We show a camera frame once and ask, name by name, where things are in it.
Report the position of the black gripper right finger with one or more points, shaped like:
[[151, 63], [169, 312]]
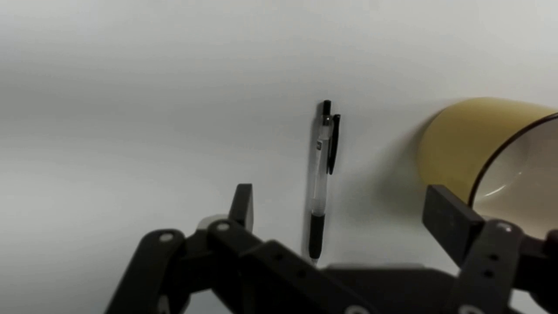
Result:
[[500, 267]]

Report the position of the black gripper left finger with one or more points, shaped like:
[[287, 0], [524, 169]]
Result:
[[233, 272]]

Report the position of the clear pen with black clip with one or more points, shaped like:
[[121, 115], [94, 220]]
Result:
[[318, 185]]

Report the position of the yellow mug with white inside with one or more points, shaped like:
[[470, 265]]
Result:
[[465, 139]]

